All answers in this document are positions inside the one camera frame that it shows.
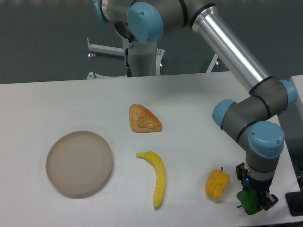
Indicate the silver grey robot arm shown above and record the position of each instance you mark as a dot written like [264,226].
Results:
[144,22]

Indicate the black device at edge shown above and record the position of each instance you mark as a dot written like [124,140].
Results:
[295,203]

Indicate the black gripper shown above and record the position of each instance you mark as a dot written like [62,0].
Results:
[259,181]

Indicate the green bell pepper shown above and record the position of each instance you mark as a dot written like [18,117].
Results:
[249,201]

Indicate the yellow bell pepper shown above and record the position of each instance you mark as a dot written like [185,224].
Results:
[216,183]

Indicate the beige round plate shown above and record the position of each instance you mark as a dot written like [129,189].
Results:
[79,164]

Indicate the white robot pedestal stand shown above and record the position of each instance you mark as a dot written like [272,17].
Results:
[119,55]

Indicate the yellow banana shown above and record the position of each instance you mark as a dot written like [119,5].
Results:
[159,167]

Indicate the orange pastry bread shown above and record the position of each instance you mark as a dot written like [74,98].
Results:
[142,120]

